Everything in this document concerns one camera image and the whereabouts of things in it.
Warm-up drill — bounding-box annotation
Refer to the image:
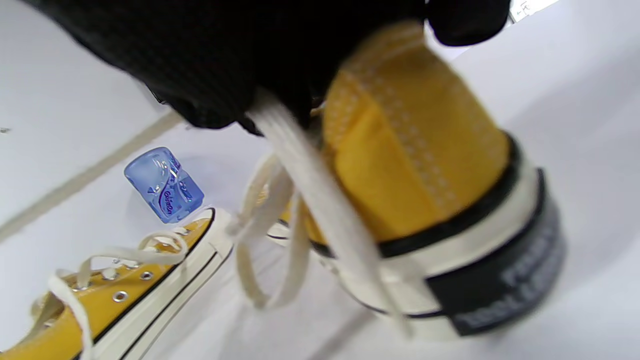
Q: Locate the yellow shoe with white laces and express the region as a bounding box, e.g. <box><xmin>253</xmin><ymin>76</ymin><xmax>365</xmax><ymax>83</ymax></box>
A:
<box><xmin>0</xmin><ymin>92</ymin><xmax>416</xmax><ymax>360</ymax></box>
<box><xmin>227</xmin><ymin>20</ymin><xmax>568</xmax><ymax>341</ymax></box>

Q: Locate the person's right hand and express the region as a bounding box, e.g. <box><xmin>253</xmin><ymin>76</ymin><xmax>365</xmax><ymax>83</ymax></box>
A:
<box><xmin>20</xmin><ymin>0</ymin><xmax>511</xmax><ymax>137</ymax></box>

